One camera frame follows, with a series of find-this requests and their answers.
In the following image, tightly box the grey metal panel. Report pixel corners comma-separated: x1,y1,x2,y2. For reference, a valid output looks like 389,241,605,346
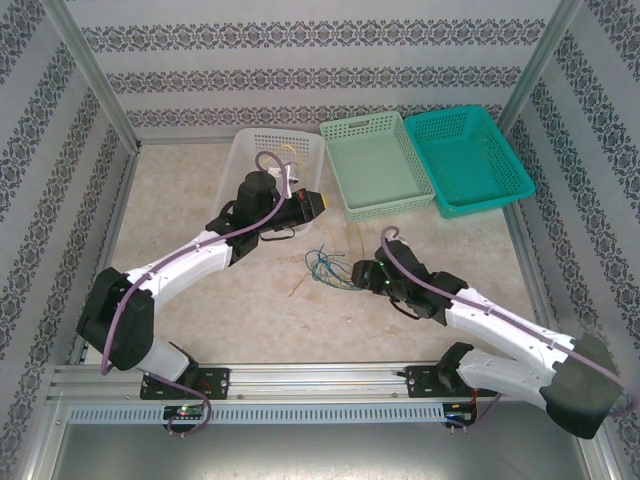
24,422,614,480

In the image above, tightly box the white plastic basket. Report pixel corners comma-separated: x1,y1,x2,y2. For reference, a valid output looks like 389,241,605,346
215,127,326,236

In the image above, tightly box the thin black cable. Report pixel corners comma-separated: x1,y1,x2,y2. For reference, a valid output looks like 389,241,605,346
259,227,301,242
388,297,424,322

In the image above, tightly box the green cable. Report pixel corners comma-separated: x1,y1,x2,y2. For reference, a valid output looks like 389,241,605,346
310,248,362,295
312,257,359,292

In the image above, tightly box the yellow cable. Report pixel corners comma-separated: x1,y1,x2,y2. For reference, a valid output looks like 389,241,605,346
289,222,366,296
268,143,315,187

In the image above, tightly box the teal plastic basket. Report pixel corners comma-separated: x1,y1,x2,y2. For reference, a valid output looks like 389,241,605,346
402,104,536,220

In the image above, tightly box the small controller board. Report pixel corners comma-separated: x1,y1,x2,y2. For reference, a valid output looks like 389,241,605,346
163,404,206,421
444,407,479,426

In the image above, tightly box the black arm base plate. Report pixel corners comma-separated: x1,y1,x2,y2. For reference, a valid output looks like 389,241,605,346
405,364,499,400
139,367,231,401

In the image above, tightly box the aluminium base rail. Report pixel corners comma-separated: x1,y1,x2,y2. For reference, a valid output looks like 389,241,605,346
47,362,594,404

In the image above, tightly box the slotted grey cable duct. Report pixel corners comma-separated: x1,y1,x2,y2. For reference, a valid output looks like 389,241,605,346
67,402,446,425

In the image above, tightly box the light green plastic basket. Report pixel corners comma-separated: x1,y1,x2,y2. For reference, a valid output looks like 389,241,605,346
319,110,435,224

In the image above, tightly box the aluminium frame post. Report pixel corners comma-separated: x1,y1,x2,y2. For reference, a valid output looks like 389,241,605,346
39,0,142,150
496,0,587,135

